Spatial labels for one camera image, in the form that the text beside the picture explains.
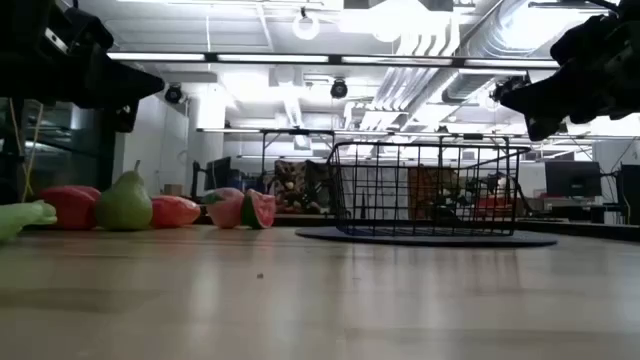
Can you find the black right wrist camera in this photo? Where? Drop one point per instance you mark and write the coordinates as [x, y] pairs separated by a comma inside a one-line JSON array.
[[542, 127]]

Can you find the black computer monitor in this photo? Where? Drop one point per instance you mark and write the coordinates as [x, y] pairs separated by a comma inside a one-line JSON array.
[[572, 178], [220, 172], [631, 195]]

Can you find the silver ventilation duct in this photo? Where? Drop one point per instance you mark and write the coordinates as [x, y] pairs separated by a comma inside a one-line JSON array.
[[500, 35]]

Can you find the green leek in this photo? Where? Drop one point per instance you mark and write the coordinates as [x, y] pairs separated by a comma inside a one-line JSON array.
[[20, 217]]

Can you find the black spotlight cluster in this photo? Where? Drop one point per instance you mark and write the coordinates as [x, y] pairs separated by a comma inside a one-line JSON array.
[[507, 86]]

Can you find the red bell pepper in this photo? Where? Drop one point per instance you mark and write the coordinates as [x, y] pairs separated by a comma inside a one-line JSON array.
[[172, 212], [70, 207]]

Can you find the cardboard box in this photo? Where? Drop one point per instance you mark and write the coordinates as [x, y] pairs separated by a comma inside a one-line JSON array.
[[173, 190]]

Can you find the green pear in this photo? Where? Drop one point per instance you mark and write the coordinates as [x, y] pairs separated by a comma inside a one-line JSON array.
[[124, 207]]

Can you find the patterned cloth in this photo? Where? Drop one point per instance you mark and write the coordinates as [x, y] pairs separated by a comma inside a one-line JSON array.
[[290, 185]]

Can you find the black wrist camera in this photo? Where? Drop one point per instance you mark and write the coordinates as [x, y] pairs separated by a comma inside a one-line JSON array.
[[127, 117], [542, 127]]

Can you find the black ceiling spotlight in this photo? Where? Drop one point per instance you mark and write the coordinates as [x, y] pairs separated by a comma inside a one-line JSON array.
[[339, 89], [173, 94]]

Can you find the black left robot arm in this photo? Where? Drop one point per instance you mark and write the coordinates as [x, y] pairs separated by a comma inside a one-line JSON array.
[[20, 45]]

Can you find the watermelon slice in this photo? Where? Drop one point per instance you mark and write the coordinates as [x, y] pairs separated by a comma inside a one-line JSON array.
[[262, 210]]

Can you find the black table frame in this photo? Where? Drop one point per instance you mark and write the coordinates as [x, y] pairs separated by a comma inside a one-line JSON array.
[[300, 220]]

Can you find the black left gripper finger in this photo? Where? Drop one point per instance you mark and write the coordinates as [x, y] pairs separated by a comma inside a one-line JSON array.
[[125, 82]]

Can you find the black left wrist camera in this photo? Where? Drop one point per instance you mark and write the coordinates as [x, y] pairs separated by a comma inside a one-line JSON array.
[[127, 117]]

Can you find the black metal rack frame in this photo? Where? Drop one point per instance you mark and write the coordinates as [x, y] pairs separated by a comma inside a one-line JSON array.
[[300, 131]]

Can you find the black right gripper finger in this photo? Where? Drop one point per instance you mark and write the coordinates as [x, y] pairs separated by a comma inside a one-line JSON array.
[[545, 95]]

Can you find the round dark mat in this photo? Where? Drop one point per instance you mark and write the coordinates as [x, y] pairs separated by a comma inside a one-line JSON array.
[[450, 241]]

